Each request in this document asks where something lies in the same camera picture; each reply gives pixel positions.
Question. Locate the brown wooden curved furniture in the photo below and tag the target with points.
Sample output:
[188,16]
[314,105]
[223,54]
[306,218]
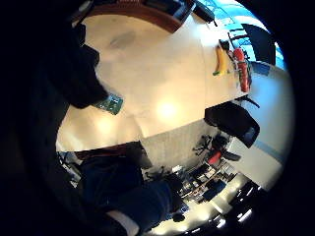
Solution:
[154,14]

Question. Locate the the person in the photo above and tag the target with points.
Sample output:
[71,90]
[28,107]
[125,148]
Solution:
[131,193]

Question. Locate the black swivel chair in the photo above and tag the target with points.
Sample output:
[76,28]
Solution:
[204,144]

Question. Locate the black box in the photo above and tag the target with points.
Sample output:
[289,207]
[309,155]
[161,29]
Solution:
[203,11]

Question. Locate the yellow banana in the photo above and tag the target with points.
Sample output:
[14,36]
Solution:
[221,61]

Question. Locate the red swivel chair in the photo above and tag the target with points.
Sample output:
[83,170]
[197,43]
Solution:
[215,157]

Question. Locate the cluttered office desks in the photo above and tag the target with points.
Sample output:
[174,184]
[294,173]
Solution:
[206,182]

